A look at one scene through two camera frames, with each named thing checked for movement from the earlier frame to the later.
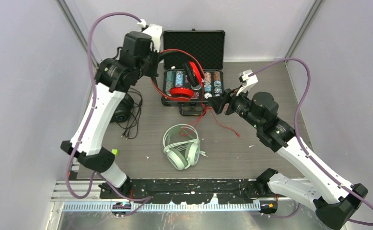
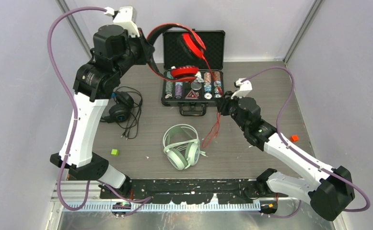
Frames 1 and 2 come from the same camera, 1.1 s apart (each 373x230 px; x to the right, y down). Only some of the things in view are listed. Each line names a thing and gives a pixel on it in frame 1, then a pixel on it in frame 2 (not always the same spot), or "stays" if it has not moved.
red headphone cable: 195,119 -> 218,119
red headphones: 194,74 -> 190,42
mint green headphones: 181,143 stays
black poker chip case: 194,72 stays
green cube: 115,151 stays
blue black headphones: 123,112 stays
